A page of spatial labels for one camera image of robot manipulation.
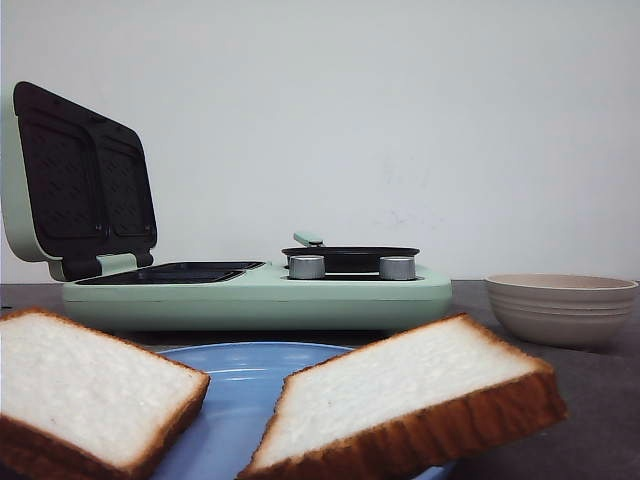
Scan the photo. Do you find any white bread slice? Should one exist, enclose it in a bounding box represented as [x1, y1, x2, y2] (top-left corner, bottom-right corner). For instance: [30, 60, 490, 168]
[241, 314, 568, 479]
[1, 309, 210, 479]

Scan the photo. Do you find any mint green sandwich maker lid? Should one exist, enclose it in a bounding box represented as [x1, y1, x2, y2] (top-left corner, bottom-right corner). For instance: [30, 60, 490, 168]
[1, 81, 157, 282]

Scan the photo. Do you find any beige ribbed bowl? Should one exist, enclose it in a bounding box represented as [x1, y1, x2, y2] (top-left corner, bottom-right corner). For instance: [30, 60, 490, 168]
[485, 273, 639, 348]

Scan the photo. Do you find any left silver control knob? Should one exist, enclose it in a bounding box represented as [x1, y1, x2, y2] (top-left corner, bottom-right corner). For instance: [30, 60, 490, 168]
[288, 255, 325, 280]

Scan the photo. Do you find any silver control knob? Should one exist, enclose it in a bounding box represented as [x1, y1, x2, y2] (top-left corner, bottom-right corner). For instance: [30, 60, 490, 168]
[288, 255, 325, 280]
[379, 256, 416, 281]

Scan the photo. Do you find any right silver control knob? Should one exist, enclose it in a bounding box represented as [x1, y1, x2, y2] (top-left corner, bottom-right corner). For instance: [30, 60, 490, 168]
[379, 256, 416, 281]

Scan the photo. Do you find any mint green sandwich maker base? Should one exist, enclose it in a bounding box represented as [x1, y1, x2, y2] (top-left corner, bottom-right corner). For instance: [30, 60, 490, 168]
[62, 262, 452, 331]

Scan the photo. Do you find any blue round plate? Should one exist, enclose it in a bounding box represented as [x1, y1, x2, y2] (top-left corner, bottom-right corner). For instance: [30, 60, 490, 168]
[144, 341, 459, 480]

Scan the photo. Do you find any black frying pan green handle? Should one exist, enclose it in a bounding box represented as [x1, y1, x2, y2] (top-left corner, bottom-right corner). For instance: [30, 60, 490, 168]
[281, 231, 420, 273]

